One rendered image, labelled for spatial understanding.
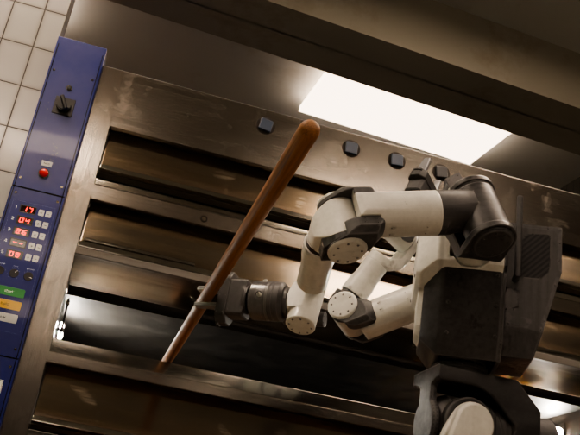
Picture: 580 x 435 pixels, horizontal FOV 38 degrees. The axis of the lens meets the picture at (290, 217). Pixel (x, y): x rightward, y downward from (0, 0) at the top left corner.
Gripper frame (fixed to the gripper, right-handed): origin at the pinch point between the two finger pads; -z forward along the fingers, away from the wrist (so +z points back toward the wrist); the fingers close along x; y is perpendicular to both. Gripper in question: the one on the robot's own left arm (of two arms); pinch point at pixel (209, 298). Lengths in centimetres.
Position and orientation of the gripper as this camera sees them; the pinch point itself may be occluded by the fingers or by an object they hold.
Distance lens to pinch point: 190.3
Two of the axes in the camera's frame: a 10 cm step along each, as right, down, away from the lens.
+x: -1.5, 9.1, -3.9
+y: 2.8, 4.2, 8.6
